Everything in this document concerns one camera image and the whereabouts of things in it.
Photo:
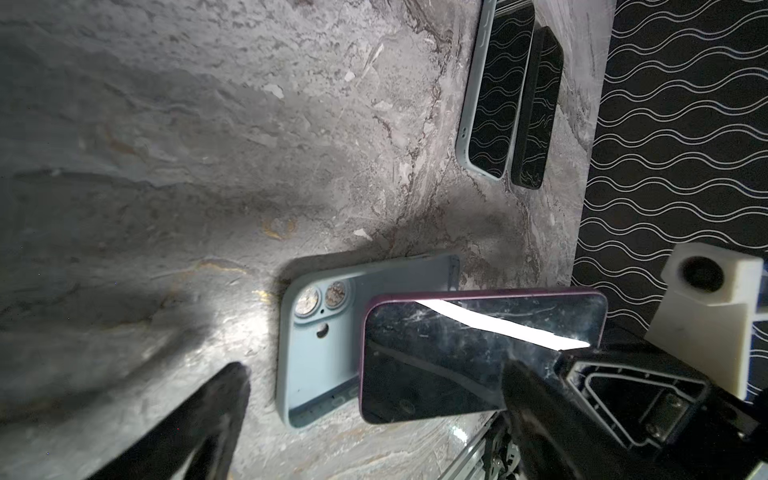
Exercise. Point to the black smartphone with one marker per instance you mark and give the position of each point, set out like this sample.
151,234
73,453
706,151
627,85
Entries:
432,355
501,84

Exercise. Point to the light blue phone case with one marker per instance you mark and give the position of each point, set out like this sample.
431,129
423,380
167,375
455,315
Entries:
321,317
472,92

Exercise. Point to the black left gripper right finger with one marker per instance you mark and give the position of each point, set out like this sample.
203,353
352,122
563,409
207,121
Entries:
556,439

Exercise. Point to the black phone case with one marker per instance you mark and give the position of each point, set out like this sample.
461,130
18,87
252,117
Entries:
537,110

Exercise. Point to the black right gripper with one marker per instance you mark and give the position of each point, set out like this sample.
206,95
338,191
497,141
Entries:
648,400

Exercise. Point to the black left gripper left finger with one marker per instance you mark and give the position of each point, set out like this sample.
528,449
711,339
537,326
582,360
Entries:
199,437

